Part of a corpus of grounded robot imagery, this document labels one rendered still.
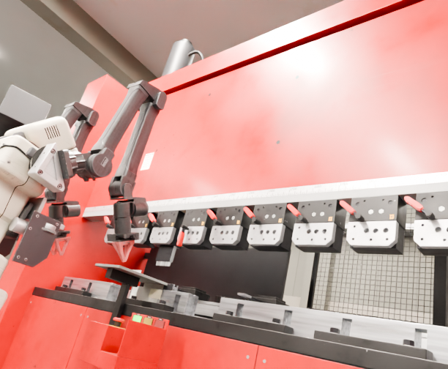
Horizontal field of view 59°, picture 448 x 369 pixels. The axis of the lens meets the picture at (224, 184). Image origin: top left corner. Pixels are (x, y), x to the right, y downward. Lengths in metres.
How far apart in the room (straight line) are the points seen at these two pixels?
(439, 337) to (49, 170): 1.14
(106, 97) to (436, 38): 2.01
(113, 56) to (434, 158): 3.64
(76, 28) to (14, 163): 3.08
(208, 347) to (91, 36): 3.53
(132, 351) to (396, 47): 1.39
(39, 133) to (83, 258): 1.35
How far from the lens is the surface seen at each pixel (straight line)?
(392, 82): 1.58
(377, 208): 1.33
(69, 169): 1.25
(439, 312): 1.98
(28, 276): 2.50
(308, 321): 1.32
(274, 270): 2.10
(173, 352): 1.49
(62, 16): 4.27
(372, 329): 1.24
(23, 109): 2.75
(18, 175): 1.34
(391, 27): 1.77
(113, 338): 1.39
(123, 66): 4.52
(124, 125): 1.44
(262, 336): 1.26
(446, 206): 1.27
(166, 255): 1.88
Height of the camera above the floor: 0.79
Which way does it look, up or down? 22 degrees up
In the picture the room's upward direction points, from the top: 14 degrees clockwise
